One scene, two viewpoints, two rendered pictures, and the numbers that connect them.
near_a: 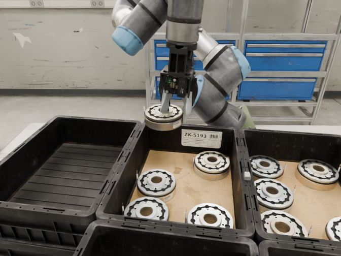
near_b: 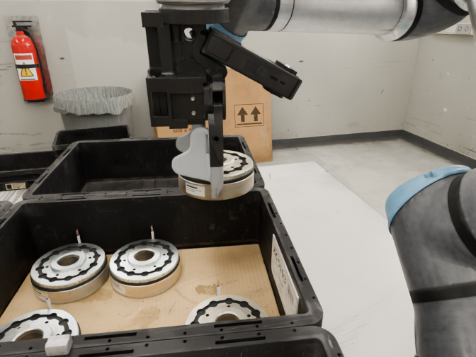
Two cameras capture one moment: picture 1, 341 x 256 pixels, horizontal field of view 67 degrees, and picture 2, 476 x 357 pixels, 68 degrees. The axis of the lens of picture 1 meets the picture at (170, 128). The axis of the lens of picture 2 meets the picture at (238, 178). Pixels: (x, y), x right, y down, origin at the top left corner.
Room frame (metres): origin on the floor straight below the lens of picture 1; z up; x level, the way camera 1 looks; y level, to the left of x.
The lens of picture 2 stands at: (0.55, -0.42, 1.19)
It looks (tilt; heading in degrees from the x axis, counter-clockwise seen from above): 24 degrees down; 75
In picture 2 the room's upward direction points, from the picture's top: straight up
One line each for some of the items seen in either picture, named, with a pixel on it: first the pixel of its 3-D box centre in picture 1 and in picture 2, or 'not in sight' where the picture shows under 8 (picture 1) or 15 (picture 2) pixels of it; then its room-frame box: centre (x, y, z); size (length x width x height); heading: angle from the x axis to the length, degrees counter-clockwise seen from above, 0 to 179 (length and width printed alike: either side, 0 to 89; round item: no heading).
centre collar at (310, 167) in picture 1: (318, 168); not in sight; (0.58, -0.41, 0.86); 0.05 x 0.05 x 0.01
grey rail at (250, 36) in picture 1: (240, 36); not in sight; (2.39, -0.61, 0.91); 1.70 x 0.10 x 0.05; 89
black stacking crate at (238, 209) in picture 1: (181, 181); (139, 285); (0.52, -0.03, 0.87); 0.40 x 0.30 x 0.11; 172
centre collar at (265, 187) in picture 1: (271, 191); not in sight; (0.49, -0.25, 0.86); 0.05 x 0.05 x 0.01
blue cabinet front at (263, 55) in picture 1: (279, 71); not in sight; (2.35, -1.01, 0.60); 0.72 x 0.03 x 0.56; 89
